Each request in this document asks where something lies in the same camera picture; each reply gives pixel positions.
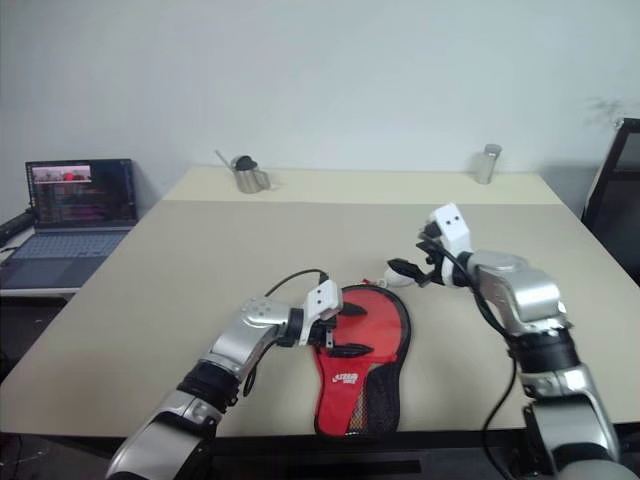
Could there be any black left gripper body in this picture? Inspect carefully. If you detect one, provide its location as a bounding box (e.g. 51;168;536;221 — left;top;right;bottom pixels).
312;314;344;357

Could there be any steel cylinder shaker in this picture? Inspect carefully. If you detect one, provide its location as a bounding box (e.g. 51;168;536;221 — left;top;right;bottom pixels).
474;143;503;185

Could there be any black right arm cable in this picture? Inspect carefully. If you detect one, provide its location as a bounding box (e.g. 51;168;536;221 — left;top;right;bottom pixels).
439;247;521;480

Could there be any grey rounded shape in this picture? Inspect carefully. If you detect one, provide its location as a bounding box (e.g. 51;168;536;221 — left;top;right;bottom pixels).
554;457;640;480

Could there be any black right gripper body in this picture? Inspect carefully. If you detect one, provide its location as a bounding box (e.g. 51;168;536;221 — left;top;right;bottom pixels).
415;219;451;287

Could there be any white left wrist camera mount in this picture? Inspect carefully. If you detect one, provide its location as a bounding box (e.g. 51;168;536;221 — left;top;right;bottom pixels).
301;280;346;347

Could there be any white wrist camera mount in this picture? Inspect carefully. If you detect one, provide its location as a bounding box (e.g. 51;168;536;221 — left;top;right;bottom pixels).
301;280;346;347
431;202;474;290

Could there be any red and black paddle case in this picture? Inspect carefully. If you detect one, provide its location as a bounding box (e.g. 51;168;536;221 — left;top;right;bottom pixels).
313;282;413;438

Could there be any steel pitcher with spout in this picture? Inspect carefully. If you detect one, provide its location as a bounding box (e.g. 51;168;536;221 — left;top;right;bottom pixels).
215;148;274;194

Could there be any open grey laptop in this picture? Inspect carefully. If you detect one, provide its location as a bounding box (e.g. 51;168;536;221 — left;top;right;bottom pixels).
0;158;139;290

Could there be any black chair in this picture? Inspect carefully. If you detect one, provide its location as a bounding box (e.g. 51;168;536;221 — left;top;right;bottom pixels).
581;117;640;287

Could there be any white table tennis ball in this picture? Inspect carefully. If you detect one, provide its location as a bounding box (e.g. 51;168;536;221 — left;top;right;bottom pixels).
383;266;417;288

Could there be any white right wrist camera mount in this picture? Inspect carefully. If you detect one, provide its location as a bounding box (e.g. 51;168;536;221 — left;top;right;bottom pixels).
431;202;474;290

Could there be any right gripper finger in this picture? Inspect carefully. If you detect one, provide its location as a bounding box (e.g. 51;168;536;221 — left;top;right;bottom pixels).
386;257;432;282
415;225;444;251

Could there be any long black device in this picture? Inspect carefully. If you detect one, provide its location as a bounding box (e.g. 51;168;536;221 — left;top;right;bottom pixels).
0;209;35;247

